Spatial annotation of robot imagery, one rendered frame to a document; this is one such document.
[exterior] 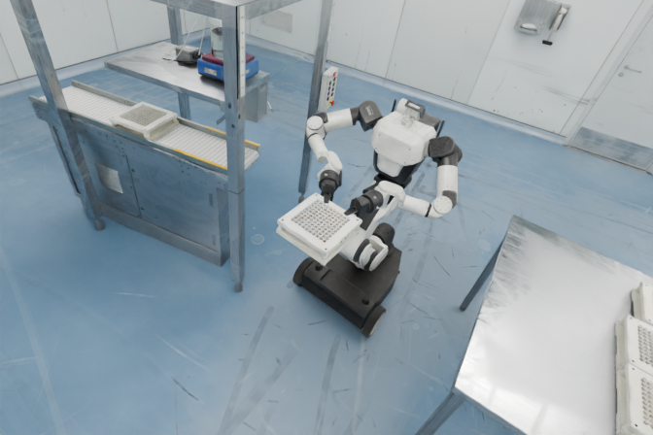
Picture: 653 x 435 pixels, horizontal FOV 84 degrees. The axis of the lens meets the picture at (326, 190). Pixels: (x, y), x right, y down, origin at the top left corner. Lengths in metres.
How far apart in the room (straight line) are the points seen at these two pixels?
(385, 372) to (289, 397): 0.55
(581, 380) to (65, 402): 2.19
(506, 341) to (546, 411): 0.24
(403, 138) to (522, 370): 1.02
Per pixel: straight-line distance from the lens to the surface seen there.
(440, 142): 1.74
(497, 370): 1.52
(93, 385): 2.31
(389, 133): 1.76
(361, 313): 2.21
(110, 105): 2.57
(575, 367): 1.71
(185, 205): 2.33
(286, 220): 1.42
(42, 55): 2.33
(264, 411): 2.12
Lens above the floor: 2.00
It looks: 39 degrees down
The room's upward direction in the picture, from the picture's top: 10 degrees clockwise
